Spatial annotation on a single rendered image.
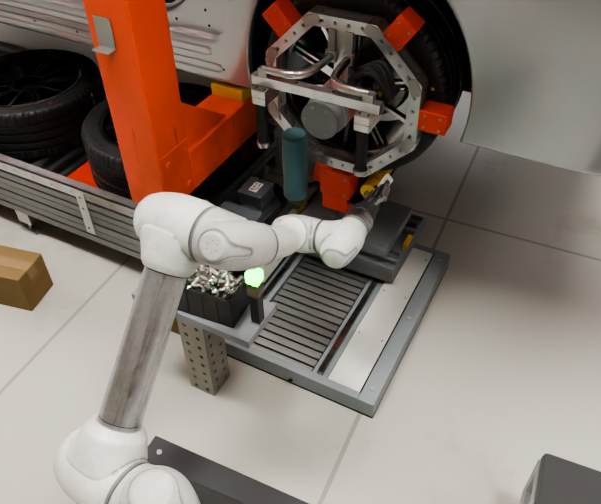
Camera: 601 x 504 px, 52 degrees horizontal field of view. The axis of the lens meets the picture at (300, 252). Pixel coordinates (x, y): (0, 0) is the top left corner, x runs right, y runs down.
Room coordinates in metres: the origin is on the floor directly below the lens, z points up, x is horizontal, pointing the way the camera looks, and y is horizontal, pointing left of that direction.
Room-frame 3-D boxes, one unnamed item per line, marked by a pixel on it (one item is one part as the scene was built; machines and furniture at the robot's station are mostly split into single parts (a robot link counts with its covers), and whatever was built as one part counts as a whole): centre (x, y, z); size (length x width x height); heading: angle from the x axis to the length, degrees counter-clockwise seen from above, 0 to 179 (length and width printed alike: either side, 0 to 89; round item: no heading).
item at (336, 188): (1.87, -0.17, 0.48); 0.16 x 0.12 x 0.17; 152
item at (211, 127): (2.04, 0.32, 0.69); 0.52 x 0.17 x 0.35; 152
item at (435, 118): (1.69, -0.43, 0.85); 0.09 x 0.08 x 0.07; 62
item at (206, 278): (1.29, 0.26, 0.51); 0.20 x 0.14 x 0.13; 67
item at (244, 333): (1.31, 0.30, 0.44); 0.43 x 0.17 x 0.03; 62
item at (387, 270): (1.98, -0.23, 0.13); 0.50 x 0.36 x 0.10; 62
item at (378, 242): (1.98, -0.23, 0.32); 0.40 x 0.30 x 0.28; 62
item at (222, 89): (2.19, 0.24, 0.71); 0.14 x 0.14 x 0.05; 62
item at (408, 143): (1.83, -0.15, 0.85); 0.54 x 0.07 x 0.54; 62
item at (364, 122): (1.57, -0.20, 0.93); 0.09 x 0.05 x 0.05; 152
